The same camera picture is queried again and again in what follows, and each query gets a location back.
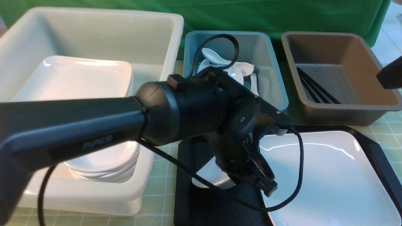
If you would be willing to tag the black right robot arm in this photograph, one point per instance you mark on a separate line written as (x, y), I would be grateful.
(390, 77)

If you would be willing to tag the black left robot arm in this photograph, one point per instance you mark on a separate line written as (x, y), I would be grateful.
(39, 134)

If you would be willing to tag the stack of white plates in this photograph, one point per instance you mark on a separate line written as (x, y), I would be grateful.
(61, 78)

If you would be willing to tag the white soup spoon in bin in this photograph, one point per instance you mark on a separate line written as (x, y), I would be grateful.
(254, 84)
(214, 58)
(204, 64)
(245, 68)
(236, 74)

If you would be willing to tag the chopsticks in brown bin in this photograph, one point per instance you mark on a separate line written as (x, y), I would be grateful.
(317, 92)

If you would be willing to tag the large white plastic tub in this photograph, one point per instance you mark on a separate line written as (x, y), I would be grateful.
(149, 41)

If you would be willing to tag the brown plastic bin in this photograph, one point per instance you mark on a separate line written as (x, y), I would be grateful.
(345, 66)

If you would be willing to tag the stack of white bowls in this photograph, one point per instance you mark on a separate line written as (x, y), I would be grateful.
(112, 165)

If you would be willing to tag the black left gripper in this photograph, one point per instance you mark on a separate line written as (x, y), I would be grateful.
(235, 144)

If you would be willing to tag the large white square plate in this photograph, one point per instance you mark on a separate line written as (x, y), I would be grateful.
(339, 188)

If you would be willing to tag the teal plastic bin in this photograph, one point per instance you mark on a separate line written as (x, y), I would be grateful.
(254, 48)

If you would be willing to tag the black plastic serving tray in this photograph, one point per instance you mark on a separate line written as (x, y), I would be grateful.
(203, 207)

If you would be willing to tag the green backdrop cloth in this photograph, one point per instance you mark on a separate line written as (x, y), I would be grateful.
(272, 17)

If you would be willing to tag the green checkered tablecloth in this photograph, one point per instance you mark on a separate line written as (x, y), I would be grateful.
(158, 202)

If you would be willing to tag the small white bowl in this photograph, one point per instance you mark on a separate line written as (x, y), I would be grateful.
(212, 173)

